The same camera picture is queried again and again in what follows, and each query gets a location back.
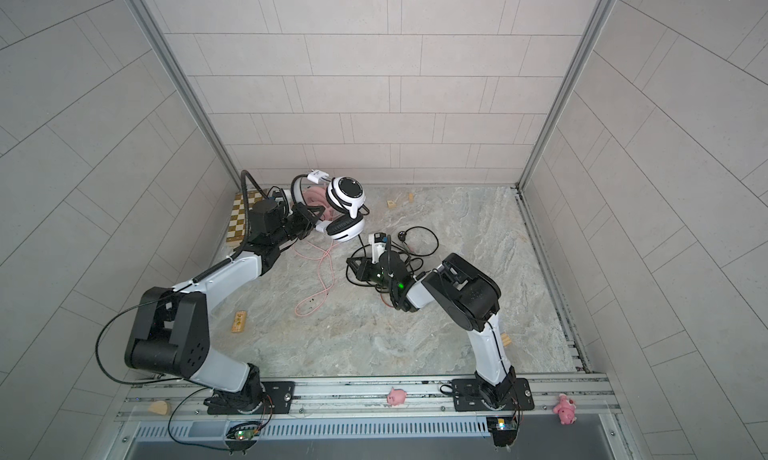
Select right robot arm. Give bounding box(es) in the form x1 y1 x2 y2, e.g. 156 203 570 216
347 252 519 410

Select rectangular wooden block left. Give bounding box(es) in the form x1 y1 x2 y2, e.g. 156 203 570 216
231 310 247 333

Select pink pig toy centre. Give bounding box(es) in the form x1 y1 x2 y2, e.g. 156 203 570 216
386 388 407 407

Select black headphone cable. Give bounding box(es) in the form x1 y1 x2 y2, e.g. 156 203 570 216
344 210 440 308

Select pink pig toy right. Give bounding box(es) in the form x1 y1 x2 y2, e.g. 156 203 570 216
552 393 577 425

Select left circuit board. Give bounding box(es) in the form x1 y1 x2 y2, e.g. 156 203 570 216
225 421 263 442

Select round wooden piece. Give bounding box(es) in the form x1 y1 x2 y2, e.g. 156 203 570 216
148 400 171 416

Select right circuit board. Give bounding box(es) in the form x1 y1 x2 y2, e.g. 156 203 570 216
486 416 520 448

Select white black headphones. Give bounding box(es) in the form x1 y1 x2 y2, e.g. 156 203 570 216
290 170 369 242

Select wooden folded chess board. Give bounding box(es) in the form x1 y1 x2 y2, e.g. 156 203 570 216
225 193 246 248

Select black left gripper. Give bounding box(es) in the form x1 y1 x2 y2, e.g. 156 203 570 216
268 204 326 249

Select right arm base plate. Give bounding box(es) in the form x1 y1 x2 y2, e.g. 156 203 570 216
449 377 535 412

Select circuit board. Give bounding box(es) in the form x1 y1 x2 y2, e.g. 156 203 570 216
225 421 263 442
486 416 520 448

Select pink headphones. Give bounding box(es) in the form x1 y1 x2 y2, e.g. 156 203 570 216
302 185 332 220

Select pink headphone cable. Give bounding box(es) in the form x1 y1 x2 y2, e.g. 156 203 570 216
291 237 337 318

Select aluminium rail frame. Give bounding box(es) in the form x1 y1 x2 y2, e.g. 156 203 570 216
115 373 621 444

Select pink pig toy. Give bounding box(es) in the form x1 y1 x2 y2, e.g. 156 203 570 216
552 393 577 425
386 388 407 407

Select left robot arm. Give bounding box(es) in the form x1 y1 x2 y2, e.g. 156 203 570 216
124 176 324 413

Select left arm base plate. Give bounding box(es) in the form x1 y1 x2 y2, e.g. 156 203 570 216
203 381 296 415

